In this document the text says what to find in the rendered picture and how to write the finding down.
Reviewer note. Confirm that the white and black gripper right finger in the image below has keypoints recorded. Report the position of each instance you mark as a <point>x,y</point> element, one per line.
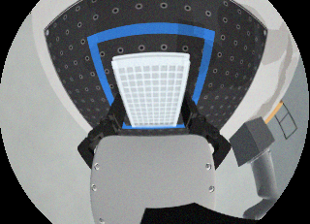
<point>197,124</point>

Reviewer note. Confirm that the blue tape outline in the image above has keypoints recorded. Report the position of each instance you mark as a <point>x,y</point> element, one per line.
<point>152,28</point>

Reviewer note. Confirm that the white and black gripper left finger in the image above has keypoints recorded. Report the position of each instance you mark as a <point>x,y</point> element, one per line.
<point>109,125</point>

